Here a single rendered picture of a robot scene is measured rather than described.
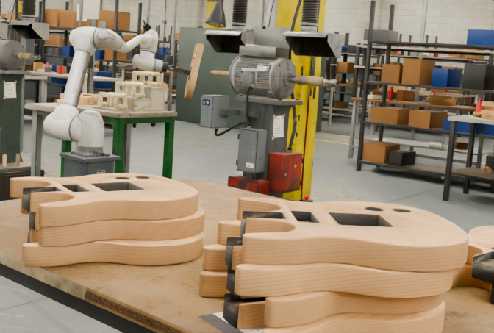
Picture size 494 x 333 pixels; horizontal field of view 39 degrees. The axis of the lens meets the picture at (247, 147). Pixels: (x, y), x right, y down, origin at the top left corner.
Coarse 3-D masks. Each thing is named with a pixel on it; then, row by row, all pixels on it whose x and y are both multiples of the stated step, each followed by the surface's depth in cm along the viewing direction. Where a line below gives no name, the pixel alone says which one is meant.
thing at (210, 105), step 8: (208, 96) 431; (216, 96) 431; (224, 96) 437; (208, 104) 431; (216, 104) 432; (224, 104) 438; (208, 112) 431; (216, 112) 433; (200, 120) 436; (208, 120) 432; (216, 120) 434; (224, 120) 440; (216, 128) 442; (232, 128) 440
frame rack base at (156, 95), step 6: (138, 90) 522; (144, 90) 518; (150, 90) 514; (156, 90) 518; (162, 90) 524; (150, 96) 515; (156, 96) 519; (162, 96) 524; (150, 102) 515; (156, 102) 520; (162, 102) 525; (150, 108) 516; (156, 108) 521; (162, 108) 526
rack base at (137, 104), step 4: (128, 96) 519; (112, 100) 516; (120, 100) 511; (128, 100) 506; (132, 100) 503; (136, 100) 504; (140, 100) 507; (144, 100) 510; (148, 100) 514; (112, 104) 516; (128, 104) 506; (132, 104) 503; (136, 104) 504; (140, 104) 508; (144, 104) 511; (148, 104) 514; (128, 108) 506; (132, 108) 504; (136, 108) 505; (140, 108) 508; (144, 108) 511; (148, 108) 515
